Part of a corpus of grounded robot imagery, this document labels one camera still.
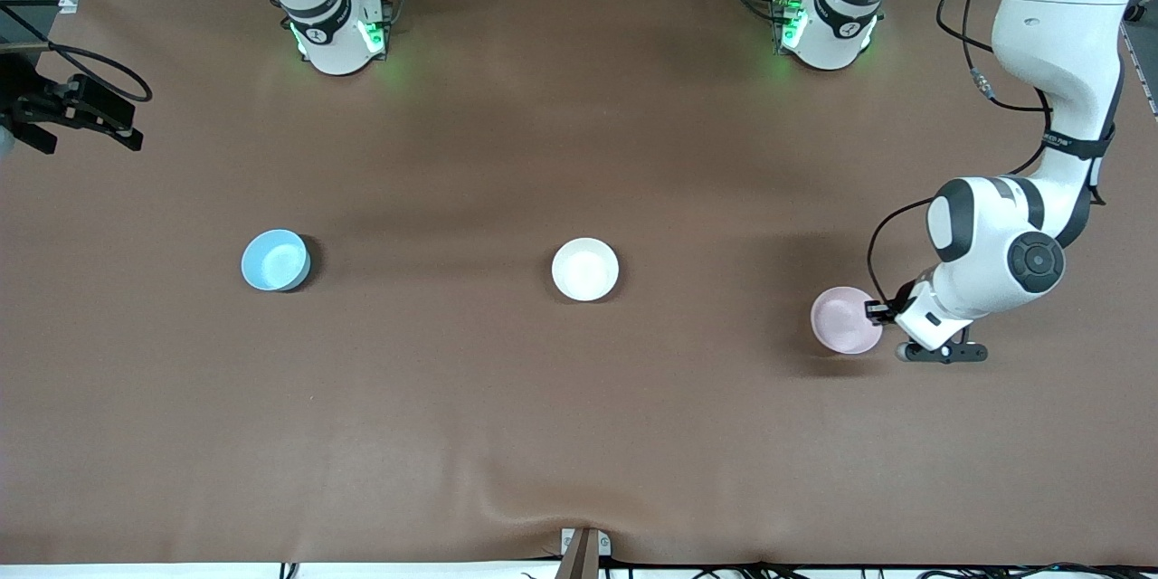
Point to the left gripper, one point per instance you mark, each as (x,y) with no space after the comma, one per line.
(891,308)

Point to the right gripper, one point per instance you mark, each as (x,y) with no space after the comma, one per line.
(56,103)

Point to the pink bowl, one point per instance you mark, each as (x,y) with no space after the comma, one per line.
(841,321)

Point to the light blue bowl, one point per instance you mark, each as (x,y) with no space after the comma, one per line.
(274,261)

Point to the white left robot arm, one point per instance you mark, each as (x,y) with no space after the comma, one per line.
(1058,18)

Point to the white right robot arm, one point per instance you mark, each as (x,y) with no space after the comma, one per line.
(330,41)

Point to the white bowl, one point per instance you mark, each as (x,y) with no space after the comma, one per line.
(585,270)

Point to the brown table cover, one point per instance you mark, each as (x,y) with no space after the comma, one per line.
(579,425)

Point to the metal clamp bracket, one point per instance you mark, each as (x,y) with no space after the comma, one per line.
(583,556)

